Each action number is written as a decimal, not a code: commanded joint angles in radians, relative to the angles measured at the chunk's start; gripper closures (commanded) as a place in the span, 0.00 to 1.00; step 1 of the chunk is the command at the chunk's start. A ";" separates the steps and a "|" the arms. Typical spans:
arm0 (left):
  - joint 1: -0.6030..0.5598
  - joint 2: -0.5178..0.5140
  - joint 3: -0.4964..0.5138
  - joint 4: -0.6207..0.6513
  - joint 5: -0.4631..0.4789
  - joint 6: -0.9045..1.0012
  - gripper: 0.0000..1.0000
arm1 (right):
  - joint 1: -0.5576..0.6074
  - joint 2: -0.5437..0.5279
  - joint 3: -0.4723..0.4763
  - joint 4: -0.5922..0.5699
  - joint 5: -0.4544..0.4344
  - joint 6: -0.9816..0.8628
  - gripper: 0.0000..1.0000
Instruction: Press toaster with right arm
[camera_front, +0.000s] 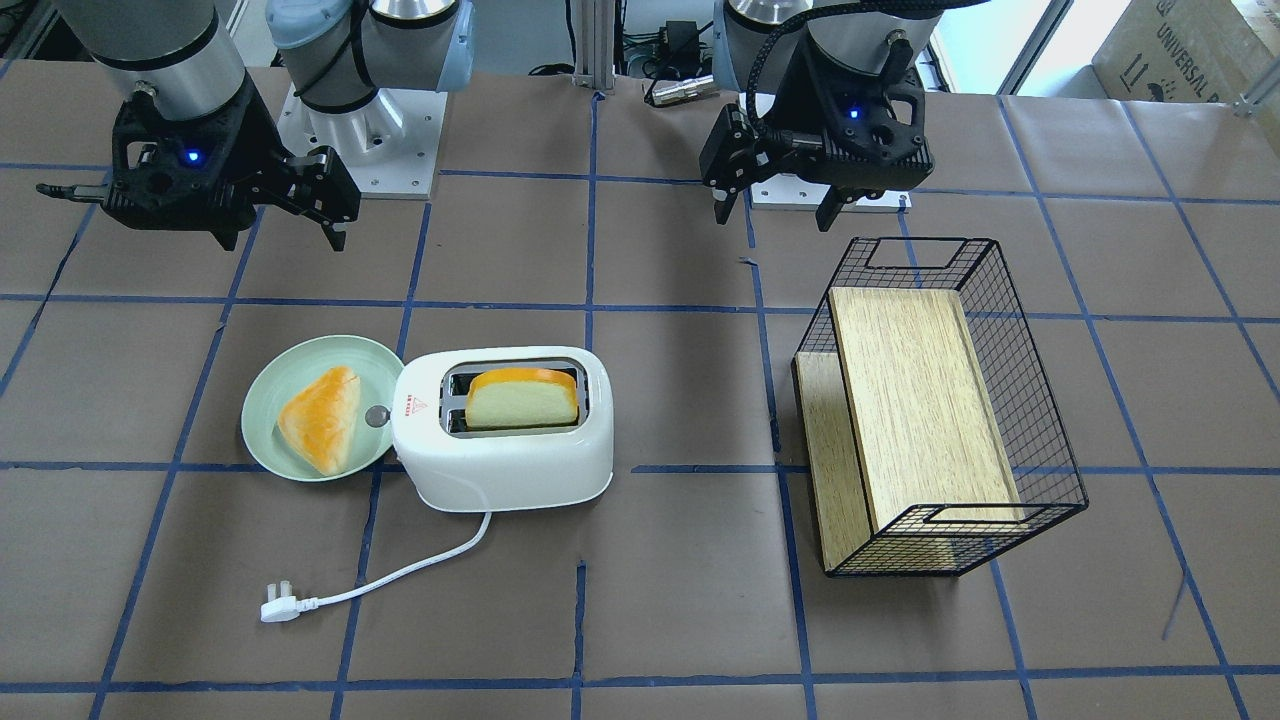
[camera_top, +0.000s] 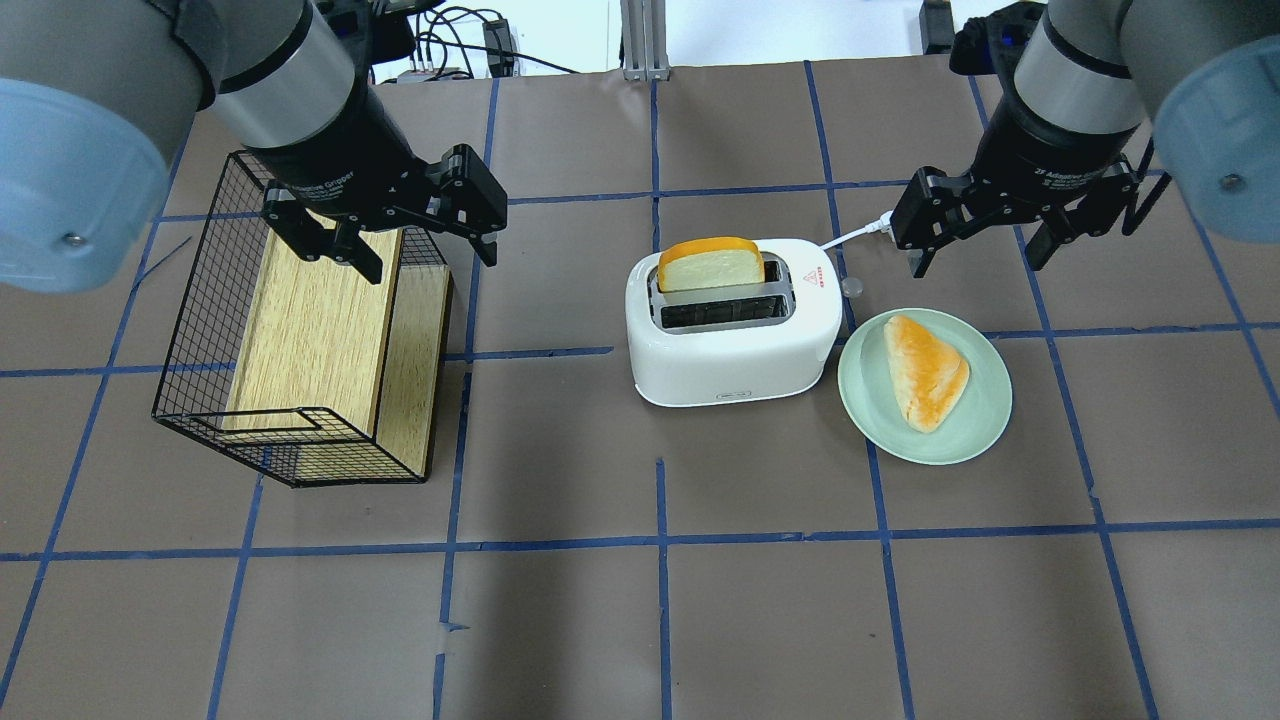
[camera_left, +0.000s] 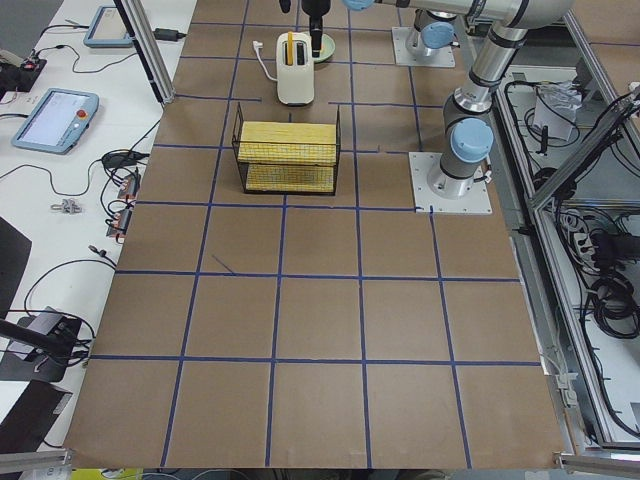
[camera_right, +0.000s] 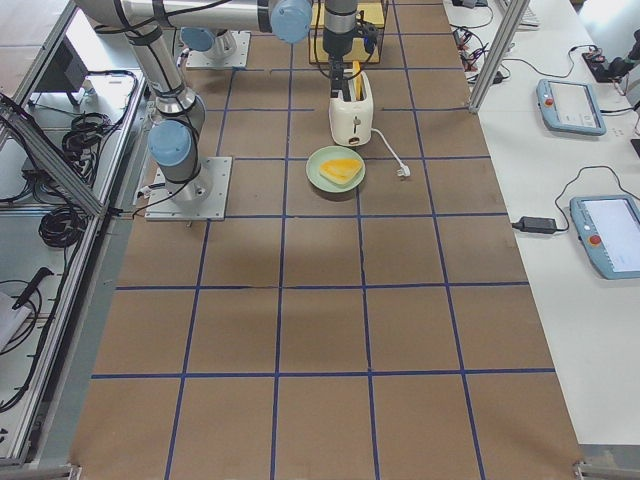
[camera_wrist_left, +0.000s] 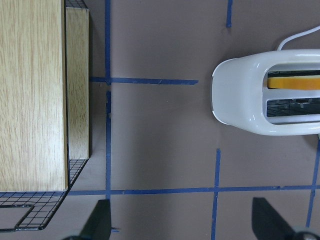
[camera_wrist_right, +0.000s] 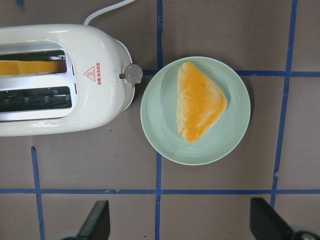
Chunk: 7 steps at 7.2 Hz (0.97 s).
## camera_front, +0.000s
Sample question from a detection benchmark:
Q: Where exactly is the aluminium frame post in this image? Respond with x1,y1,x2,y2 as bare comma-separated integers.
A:
570,1,623,96

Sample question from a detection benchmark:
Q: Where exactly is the light green plate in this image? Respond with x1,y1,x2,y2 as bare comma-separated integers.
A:
239,334,404,482

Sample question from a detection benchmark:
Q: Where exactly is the white power cord with plug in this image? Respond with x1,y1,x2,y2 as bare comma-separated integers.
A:
261,511,493,624

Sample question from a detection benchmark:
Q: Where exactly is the silver metal connector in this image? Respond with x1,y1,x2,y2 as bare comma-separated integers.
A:
645,76,721,108

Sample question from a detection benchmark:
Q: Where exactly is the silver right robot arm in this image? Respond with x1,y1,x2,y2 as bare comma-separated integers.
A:
37,1,475,252

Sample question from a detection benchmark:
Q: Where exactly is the bread slice in toaster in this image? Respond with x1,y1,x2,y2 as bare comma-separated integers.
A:
463,366,579,430

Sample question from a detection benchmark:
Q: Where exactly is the white two-slot toaster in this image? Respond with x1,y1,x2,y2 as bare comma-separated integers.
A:
390,346,614,512

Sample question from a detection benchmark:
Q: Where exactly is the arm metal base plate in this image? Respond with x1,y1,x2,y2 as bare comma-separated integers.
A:
276,88,451,201
748,94,911,213

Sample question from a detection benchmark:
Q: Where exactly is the wooden board in basket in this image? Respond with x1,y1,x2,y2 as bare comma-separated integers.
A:
794,287,1028,577

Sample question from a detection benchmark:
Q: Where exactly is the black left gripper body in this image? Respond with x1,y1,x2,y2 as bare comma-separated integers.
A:
699,38,934,200

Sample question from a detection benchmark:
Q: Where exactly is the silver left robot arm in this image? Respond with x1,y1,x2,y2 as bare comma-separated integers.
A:
698,1,959,231

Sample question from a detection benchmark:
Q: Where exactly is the black wire basket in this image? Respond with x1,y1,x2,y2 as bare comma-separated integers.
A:
797,237,1088,577

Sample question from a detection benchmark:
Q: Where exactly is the cardboard box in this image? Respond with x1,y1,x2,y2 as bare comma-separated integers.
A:
1092,1,1279,102

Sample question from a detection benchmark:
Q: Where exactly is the black power adapter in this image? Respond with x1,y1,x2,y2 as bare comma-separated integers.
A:
659,20,701,65

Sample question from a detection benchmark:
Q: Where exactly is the triangular bread on plate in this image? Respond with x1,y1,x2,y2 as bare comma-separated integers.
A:
276,365,361,477

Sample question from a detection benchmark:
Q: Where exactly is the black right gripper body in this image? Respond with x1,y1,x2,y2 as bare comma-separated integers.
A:
102,76,361,251

